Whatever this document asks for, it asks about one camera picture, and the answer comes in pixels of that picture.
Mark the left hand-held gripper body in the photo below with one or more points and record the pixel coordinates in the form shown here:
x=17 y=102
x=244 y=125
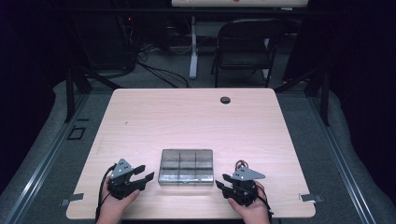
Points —
x=123 y=183

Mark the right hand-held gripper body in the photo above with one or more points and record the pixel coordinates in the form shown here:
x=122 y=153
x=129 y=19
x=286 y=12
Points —
x=244 y=188

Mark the clear smoky plastic compartment box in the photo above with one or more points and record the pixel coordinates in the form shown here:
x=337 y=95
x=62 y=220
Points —
x=186 y=168

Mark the person's right hand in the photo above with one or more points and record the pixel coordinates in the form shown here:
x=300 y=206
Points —
x=253 y=211

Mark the person's left hand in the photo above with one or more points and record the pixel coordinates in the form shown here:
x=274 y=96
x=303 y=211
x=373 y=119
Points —
x=113 y=208

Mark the black tape strip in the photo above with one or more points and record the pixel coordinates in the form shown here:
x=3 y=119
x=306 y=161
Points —
x=82 y=119

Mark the black table grommet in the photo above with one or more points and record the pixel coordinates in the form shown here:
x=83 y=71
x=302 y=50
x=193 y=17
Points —
x=225 y=100

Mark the black metal stand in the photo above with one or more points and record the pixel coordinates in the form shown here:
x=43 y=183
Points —
x=325 y=96
x=70 y=93

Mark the white desk leg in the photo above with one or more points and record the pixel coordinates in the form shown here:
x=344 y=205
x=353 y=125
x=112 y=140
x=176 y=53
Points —
x=193 y=56

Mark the dark computer tower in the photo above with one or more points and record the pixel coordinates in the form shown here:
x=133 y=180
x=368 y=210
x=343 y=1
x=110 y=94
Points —
x=106 y=43

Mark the black folding chair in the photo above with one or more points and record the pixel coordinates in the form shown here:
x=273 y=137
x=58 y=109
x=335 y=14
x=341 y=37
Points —
x=246 y=46

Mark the grey metal table bracket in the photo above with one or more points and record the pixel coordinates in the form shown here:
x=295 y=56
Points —
x=309 y=197
x=73 y=198

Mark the aluminium floor rail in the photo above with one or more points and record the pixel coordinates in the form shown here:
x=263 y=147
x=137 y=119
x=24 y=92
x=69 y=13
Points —
x=339 y=165
x=46 y=158

